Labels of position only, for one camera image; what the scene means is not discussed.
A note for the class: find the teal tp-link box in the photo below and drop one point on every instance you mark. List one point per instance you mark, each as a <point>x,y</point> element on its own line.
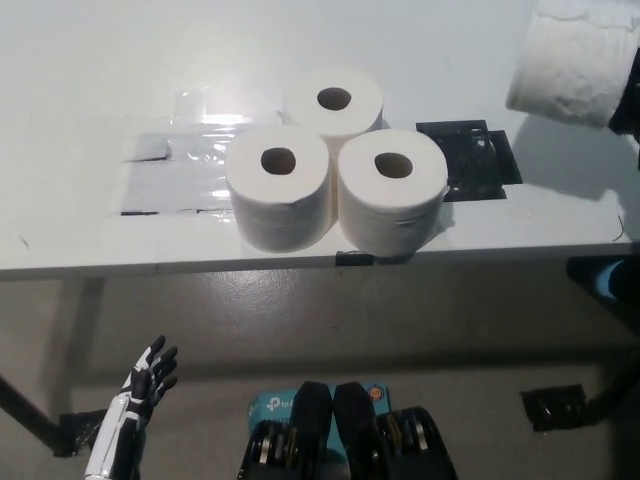
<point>265,407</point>

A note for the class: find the smooth white toilet paper roll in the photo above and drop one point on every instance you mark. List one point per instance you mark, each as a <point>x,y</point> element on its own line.
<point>280,210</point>
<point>390,215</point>
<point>332,122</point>

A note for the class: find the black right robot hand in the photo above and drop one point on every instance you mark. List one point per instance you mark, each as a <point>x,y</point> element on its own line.
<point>627,100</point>

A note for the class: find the small black tape strip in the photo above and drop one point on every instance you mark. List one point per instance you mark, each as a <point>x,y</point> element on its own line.
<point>352,258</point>

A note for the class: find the black square tape patch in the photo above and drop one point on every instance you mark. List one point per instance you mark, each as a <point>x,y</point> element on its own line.
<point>475,170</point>

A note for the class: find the black floor tape patch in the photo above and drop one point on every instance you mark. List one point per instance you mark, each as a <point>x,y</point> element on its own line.
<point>75,435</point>
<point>550,407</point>

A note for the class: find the crinkled white toilet paper roll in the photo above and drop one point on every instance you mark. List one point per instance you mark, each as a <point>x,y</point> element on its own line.
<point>565,65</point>

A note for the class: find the clear plastic sheet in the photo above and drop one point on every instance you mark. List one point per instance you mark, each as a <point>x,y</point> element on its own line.
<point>175,175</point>

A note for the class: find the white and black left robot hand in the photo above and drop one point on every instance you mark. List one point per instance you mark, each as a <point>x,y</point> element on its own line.
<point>122,425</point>

